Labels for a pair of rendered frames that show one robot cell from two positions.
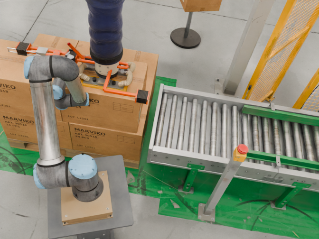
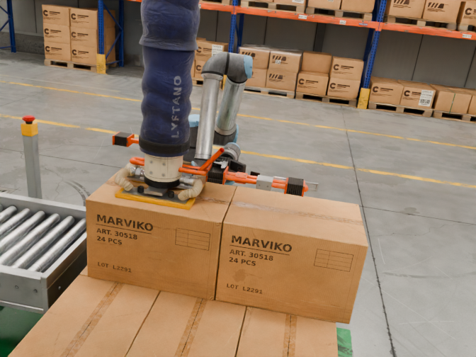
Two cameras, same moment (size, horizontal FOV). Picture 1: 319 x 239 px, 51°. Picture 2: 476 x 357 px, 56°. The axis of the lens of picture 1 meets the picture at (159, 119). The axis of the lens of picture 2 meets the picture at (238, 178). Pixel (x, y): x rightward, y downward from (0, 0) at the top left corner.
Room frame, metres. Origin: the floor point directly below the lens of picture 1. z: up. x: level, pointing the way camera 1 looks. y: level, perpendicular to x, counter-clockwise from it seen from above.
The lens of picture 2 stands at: (3.54, 1.02, 1.82)
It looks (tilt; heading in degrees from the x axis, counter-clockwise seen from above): 22 degrees down; 187
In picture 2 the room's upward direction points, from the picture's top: 6 degrees clockwise
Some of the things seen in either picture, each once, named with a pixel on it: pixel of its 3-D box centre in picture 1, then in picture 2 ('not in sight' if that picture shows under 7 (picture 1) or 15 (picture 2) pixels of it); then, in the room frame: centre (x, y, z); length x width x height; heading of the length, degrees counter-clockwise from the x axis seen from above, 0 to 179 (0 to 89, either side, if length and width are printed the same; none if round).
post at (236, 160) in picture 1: (221, 186); (35, 199); (1.23, -0.55, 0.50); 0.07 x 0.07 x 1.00; 0
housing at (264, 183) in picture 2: (42, 52); (264, 183); (1.72, 0.91, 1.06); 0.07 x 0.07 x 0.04; 0
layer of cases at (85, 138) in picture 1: (86, 94); (195, 347); (2.02, 0.71, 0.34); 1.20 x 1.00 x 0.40; 90
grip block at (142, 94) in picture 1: (142, 96); (123, 139); (1.46, 0.14, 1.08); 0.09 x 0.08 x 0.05; 0
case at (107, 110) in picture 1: (105, 92); (164, 229); (1.73, 0.46, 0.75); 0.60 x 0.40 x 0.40; 91
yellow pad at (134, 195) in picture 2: not in sight; (155, 194); (1.82, 0.44, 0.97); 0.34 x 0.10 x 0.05; 90
